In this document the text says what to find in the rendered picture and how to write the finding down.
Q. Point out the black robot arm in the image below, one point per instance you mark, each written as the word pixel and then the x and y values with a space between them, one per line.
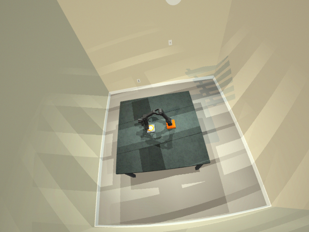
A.
pixel 144 118

